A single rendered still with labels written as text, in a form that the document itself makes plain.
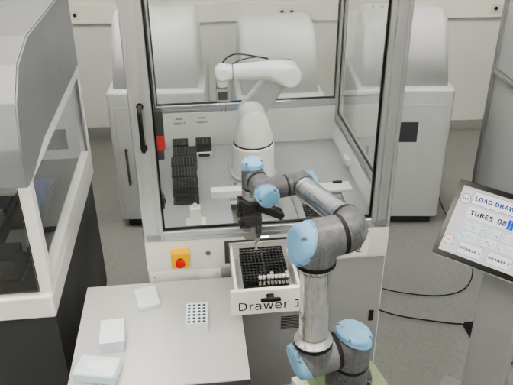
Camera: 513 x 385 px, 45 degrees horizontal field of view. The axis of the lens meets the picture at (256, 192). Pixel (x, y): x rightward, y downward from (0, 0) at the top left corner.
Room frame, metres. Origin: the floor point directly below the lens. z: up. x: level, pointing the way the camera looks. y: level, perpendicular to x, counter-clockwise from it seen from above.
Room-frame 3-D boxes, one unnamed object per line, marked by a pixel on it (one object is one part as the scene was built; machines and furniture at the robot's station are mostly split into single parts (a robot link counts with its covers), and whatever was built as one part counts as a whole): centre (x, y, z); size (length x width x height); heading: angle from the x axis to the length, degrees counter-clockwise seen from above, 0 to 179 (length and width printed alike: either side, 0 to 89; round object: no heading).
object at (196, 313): (1.85, 0.23, 0.78); 0.12 x 0.08 x 0.04; 4
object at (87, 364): (1.57, 0.55, 0.78); 0.15 x 0.10 x 0.04; 82
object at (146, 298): (1.97, 0.44, 0.77); 0.13 x 0.09 x 0.02; 19
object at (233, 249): (2.03, -0.02, 0.86); 0.40 x 0.26 x 0.06; 6
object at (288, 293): (1.82, -0.04, 0.87); 0.29 x 0.02 x 0.11; 96
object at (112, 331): (1.74, 0.53, 0.79); 0.13 x 0.09 x 0.05; 9
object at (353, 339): (1.46, -0.29, 0.99); 0.13 x 0.12 x 0.14; 111
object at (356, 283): (2.63, -0.01, 0.40); 1.03 x 0.95 x 0.80; 96
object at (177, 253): (2.09, 0.31, 0.88); 0.07 x 0.05 x 0.07; 96
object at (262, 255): (2.02, -0.02, 0.87); 0.22 x 0.18 x 0.06; 6
